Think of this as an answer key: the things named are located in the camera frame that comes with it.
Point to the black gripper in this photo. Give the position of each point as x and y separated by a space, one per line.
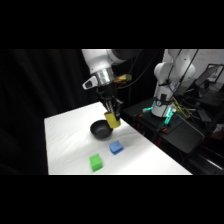
107 92

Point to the yellow plastic cup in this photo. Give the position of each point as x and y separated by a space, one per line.
113 121

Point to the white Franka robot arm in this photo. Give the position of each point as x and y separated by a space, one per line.
100 61

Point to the black bowl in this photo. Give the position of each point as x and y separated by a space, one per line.
99 130

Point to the blue sponge block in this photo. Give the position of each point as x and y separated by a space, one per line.
116 147

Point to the green cube block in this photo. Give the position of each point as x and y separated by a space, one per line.
96 162

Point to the black robot stand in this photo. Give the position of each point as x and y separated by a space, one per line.
181 133

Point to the dark tilted monitor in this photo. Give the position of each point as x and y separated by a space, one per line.
209 76

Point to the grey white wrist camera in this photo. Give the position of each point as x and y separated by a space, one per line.
88 83

